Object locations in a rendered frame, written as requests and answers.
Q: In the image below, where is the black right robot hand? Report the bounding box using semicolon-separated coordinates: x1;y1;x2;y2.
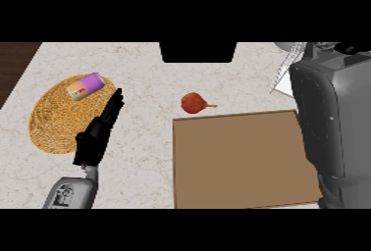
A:
336;42;371;56

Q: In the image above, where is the red squash with stem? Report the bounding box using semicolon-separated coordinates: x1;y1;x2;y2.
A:
181;91;219;115

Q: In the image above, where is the oval wicker tray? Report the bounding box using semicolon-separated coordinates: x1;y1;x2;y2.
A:
29;74;119;155

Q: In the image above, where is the black appliance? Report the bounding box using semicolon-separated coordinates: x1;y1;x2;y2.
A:
159;41;240;64

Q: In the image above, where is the brown wooden cutting board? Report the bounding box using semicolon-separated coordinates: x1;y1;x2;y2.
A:
172;109;326;210

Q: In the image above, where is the purple and orange can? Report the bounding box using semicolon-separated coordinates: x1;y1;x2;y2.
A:
66;72;107;101

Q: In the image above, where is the white wire tiered shelf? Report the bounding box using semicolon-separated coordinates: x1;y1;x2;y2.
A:
268;41;309;99

